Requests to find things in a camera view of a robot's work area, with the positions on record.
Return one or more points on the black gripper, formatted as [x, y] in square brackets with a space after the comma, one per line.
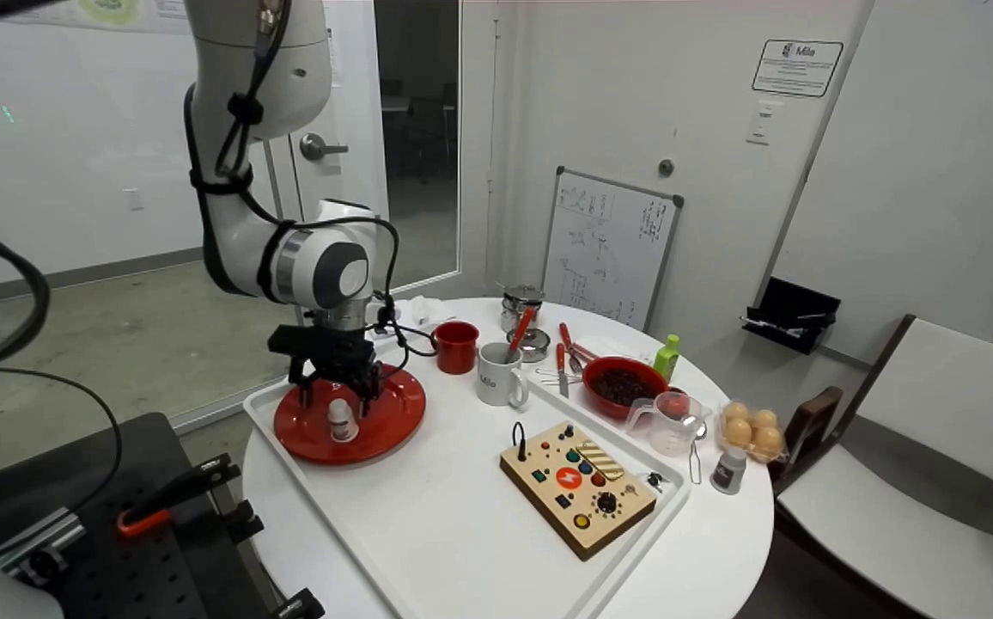
[327, 351]

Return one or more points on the white shaker bottle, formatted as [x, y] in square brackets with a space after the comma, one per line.
[342, 425]

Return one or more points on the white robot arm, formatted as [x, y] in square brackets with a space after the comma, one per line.
[241, 71]

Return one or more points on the red plate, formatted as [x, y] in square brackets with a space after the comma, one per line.
[392, 414]

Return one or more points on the red mug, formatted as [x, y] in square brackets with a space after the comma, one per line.
[456, 350]

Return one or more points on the white mug with print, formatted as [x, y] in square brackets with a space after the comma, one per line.
[500, 381]

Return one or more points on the small glass salt shaker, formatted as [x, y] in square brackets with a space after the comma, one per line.
[729, 471]

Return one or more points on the large white plastic tray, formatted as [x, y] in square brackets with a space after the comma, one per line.
[439, 518]

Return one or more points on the metal canister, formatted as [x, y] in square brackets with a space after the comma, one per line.
[519, 306]

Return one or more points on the orange and black clamp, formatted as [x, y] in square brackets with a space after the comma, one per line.
[170, 496]

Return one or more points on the small round metal lid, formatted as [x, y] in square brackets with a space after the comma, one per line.
[536, 345]

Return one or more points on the wooden busy board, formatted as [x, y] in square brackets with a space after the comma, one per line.
[575, 487]

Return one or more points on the red bowl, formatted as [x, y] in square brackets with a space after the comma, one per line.
[623, 387]

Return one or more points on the white door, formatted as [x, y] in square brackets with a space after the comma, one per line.
[353, 104]

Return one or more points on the black perforated mounting table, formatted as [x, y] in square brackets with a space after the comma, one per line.
[94, 561]

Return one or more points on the small framed whiteboard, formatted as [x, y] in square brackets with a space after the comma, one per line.
[611, 244]

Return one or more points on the green plastic bottle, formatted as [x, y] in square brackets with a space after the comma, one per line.
[668, 355]

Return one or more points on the clear measuring cup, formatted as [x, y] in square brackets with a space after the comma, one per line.
[668, 421]

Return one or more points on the black file tray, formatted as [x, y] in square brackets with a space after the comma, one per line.
[791, 311]

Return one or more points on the round gray wall knob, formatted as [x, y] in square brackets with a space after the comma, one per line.
[665, 165]

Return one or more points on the white wall sign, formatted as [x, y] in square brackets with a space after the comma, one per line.
[800, 68]

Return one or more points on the white chair with dark frame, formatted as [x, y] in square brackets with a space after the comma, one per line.
[952, 458]

